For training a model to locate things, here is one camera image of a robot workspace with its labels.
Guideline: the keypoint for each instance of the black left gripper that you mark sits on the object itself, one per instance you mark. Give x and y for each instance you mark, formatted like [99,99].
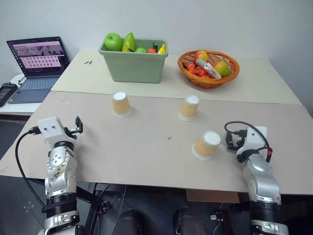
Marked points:
[69,132]

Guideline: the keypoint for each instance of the red yellow toy peach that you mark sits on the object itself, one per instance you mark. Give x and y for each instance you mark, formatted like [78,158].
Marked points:
[201,55]

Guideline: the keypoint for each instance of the brown cardboard piece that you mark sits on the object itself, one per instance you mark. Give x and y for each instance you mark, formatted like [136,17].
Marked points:
[212,195]

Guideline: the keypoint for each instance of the black handheld device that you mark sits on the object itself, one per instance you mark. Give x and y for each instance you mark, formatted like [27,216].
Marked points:
[6,93]

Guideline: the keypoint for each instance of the green plastic bin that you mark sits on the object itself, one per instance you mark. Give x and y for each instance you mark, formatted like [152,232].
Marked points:
[134,67]

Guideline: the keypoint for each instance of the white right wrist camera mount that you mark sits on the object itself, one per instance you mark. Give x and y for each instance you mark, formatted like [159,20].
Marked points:
[254,138]

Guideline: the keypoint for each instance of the orange woven basket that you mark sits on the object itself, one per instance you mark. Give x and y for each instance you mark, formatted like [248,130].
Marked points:
[207,82]

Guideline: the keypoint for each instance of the orange toy fruit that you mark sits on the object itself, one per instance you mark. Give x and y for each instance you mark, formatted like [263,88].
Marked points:
[151,51]

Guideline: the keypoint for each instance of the tan paper cup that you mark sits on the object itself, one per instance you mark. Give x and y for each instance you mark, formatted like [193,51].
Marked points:
[188,109]
[121,105]
[205,147]

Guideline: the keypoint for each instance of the dark rounded shape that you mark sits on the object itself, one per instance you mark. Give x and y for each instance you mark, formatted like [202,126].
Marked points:
[127,222]
[189,221]

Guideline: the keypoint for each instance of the grey open laptop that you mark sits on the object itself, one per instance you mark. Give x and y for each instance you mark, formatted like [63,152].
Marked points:
[36,63]

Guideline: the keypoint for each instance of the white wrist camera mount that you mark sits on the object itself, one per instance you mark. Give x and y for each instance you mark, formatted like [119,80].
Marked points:
[50,128]
[254,138]

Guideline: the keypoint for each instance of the green red toy mango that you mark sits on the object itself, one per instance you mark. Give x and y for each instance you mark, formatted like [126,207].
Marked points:
[222,69]

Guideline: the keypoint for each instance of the green toy apple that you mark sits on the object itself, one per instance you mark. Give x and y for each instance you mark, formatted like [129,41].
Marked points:
[113,42]

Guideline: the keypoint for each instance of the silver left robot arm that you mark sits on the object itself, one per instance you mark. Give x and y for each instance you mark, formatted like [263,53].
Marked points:
[57,171]

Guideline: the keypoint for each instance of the orange toy peppers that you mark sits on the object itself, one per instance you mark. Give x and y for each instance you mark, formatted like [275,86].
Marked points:
[195,70]

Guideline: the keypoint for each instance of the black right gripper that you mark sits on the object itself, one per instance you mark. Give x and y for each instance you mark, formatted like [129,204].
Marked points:
[240,138]

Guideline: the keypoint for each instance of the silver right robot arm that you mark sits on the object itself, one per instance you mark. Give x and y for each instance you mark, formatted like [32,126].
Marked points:
[262,181]

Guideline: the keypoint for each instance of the small green toy fruit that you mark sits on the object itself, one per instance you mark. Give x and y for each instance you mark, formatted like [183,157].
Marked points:
[140,50]

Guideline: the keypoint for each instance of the small dark scraps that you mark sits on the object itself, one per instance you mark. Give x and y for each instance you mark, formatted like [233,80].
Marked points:
[88,62]

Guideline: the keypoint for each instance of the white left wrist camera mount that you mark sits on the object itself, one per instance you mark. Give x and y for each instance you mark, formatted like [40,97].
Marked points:
[50,128]

